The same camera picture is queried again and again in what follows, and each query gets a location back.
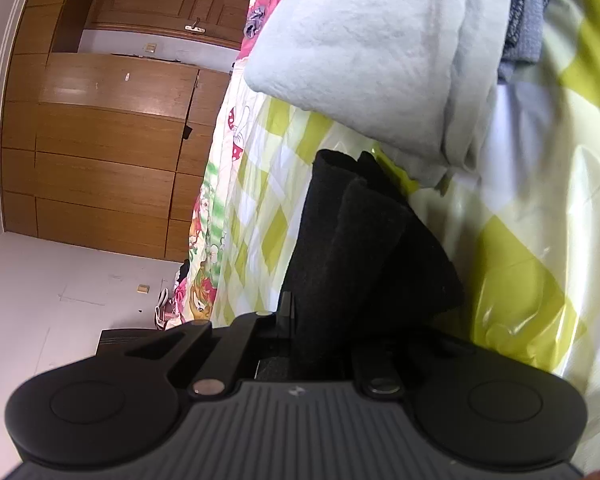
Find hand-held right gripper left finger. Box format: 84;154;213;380
96;292;297;401

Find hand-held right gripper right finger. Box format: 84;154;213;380
353;327;507;401

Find black pants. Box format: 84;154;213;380
280;149;465;381

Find white pink bag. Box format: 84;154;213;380
154;287;178;331

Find dark wooden headboard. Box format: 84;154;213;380
97;327;181;358

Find cartoon printed quilt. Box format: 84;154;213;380
172;0;301;326

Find yellow checked plastic sheet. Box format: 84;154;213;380
219;0;600;378

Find wooden wardrobe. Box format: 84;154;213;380
0;0;231;261

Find light green folded cloth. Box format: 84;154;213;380
242;0;513;188

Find grey knit garment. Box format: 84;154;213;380
497;0;561;81

